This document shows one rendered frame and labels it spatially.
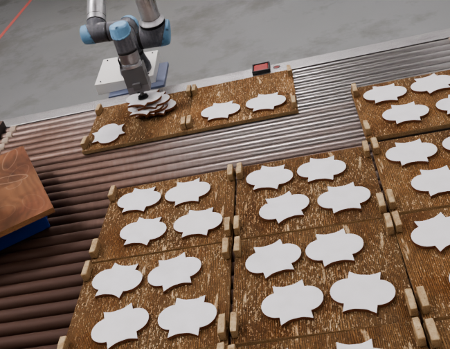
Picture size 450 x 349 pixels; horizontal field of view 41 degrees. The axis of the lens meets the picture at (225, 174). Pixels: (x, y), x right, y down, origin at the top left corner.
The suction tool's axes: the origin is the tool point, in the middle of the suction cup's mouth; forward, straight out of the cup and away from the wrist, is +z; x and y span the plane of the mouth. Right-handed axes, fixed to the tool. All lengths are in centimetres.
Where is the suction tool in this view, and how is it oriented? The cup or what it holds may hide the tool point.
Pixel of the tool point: (144, 100)
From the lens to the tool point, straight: 240.5
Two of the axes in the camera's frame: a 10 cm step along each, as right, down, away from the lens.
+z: 2.3, 8.1, 5.4
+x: -0.4, -5.5, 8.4
